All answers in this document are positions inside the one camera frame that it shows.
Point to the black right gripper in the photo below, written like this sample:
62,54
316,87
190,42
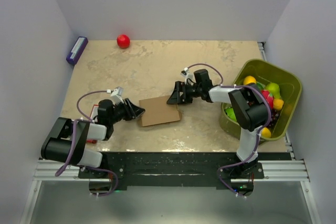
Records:
175,98

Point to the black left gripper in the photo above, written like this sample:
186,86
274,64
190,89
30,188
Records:
132,111

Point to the brown cardboard box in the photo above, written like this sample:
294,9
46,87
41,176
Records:
157,111

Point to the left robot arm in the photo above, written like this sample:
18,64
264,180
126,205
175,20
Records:
66,141

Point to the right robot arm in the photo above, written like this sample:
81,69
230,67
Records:
251,110

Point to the purple rectangular box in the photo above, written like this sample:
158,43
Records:
77,50

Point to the red rectangular packet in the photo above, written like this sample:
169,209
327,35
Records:
93,114

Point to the bright green toy vegetable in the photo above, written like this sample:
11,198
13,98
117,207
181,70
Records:
230,113

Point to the red apple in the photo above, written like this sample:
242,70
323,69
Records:
123,41

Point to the orange toy fruit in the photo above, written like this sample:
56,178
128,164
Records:
249,80

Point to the pink dragon fruit toy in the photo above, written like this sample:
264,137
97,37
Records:
269,98

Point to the yellow toy mango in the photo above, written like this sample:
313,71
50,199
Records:
266,133

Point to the green toy pear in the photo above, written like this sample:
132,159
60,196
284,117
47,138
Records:
274,89

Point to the dark red toy grapes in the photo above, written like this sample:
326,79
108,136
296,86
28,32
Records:
274,118

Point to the yellow toy lemon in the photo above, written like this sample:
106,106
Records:
278,104

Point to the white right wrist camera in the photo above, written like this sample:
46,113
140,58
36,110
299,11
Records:
187,75

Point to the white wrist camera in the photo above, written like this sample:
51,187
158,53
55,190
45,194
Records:
187,75
116,95

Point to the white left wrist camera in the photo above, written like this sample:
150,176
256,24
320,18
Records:
116,95

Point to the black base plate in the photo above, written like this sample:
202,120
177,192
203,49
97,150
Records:
186,169

